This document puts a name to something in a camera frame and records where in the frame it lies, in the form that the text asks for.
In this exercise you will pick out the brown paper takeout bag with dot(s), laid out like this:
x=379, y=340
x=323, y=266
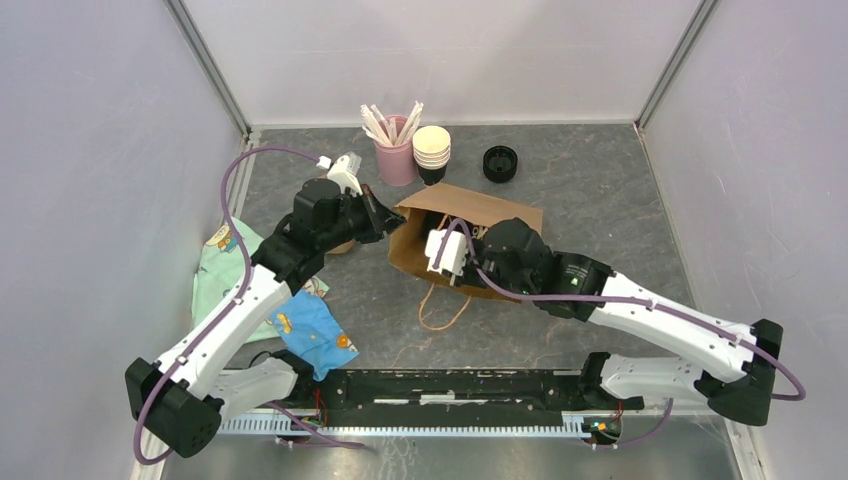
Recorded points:
x=443, y=206

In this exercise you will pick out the stack of paper cups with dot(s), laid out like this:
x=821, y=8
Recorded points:
x=431, y=152

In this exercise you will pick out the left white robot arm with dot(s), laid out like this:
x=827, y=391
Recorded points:
x=181, y=398

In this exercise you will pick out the brown cardboard cup carriers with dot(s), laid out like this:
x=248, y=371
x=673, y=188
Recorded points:
x=342, y=249

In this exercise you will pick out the wooden stirrers in wrappers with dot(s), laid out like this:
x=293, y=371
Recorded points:
x=387, y=132

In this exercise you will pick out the stack of black lids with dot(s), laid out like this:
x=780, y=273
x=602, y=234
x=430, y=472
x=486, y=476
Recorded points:
x=500, y=164

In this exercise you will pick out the green patterned cloth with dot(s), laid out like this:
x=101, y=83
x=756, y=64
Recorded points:
x=221, y=265

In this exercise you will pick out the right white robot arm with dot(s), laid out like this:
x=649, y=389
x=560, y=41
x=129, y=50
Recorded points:
x=728, y=366

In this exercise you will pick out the blue patterned cloth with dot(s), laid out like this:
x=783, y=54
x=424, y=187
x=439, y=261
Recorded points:
x=309, y=331

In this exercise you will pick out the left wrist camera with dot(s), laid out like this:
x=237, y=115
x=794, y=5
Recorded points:
x=343, y=172

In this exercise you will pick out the pink metal utensil cup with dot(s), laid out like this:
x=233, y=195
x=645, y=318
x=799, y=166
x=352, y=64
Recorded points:
x=396, y=164

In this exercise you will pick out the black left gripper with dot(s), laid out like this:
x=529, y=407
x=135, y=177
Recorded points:
x=380, y=220

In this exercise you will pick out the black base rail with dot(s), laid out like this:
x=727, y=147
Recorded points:
x=450, y=398

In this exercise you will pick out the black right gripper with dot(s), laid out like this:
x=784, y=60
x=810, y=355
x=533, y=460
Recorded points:
x=480, y=244

